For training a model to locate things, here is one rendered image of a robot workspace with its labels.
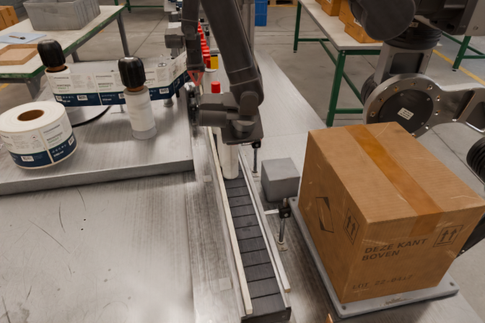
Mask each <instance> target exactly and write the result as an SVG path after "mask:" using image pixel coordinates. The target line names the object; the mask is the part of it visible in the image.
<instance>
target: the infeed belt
mask: <svg viewBox="0 0 485 323"><path fill-rule="evenodd" d="M213 137H214V143H215V146H216V150H217V136H216V135H214V134H213ZM217 152H218V151H217ZM217 156H218V159H219V155H218V153H217ZM238 172H239V175H238V177H237V178H236V179H235V180H226V179H225V178H223V176H222V178H223V181H224V187H225V191H226V194H227V200H228V203H229V207H230V213H231V217H232V222H233V226H234V229H235V235H236V238H237V244H238V247H239V251H240V257H241V260H242V266H243V270H244V273H245V279H246V283H247V286H248V292H249V295H250V301H251V304H252V308H253V313H252V314H246V315H247V318H248V319H249V318H253V317H260V316H263V315H267V314H273V313H277V312H281V311H286V307H285V305H284V301H283V298H282V295H281V291H280V289H279V285H278V282H277V279H276V276H275V273H274V269H273V266H272V264H271V260H270V257H269V254H268V250H267V248H266V243H265V241H264V238H263V235H262V232H261V228H260V225H259V222H258V219H257V215H256V213H255V209H254V207H253V202H252V200H251V197H250V193H249V190H248V186H247V184H246V181H245V177H244V174H243V171H242V168H241V165H240V161H239V159H238Z"/></svg>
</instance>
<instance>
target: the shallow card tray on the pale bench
mask: <svg viewBox="0 0 485 323"><path fill-rule="evenodd" d="M37 46H38V44H37V43H35V44H14V45H7V46H5V47H3V48H2V49H1V50H0V66H13V65H24V64H25V63H27V62H28V61H29V60H30V59H32V58H33V57H34V56H36V55H37V54H38V49H37Z"/></svg>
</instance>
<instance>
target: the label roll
mask: <svg viewBox="0 0 485 323"><path fill-rule="evenodd" d="M0 136H1V138H2V140H3V142H4V144H5V146H6V148H7V150H8V151H9V153H10V155H11V157H12V159H13V161H14V163H15V164H16V165H17V166H18V167H21V168H25V169H38V168H43V167H48V166H51V165H54V164H57V163H59V162H61V161H63V160H64V159H66V158H68V157H69V156H71V155H72V154H73V153H74V151H75V150H76V148H77V140H76V138H75V135H74V132H73V130H72V127H71V124H70V122H69V119H68V116H67V114H66V111H65V108H64V106H63V105H62V104H61V103H58V102H52V101H40V102H31V103H27V104H24V105H20V106H17V107H14V108H12V109H10V110H7V111H6V112H4V113H3V114H1V115H0Z"/></svg>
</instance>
